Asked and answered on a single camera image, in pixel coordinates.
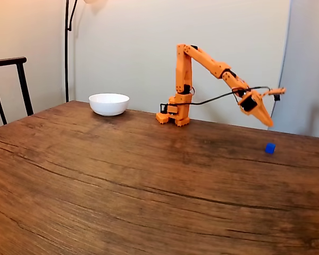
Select white bowl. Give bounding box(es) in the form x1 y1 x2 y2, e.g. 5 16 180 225
88 92 130 117

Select white backdrop board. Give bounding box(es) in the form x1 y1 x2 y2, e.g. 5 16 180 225
73 0 292 131

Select black floor lamp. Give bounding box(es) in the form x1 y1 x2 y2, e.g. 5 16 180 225
64 0 108 103

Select gripper camera with orange mount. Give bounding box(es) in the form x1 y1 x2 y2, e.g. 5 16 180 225
260 87 287 102

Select black camera cable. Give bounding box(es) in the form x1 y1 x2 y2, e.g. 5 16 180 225
187 85 272 107

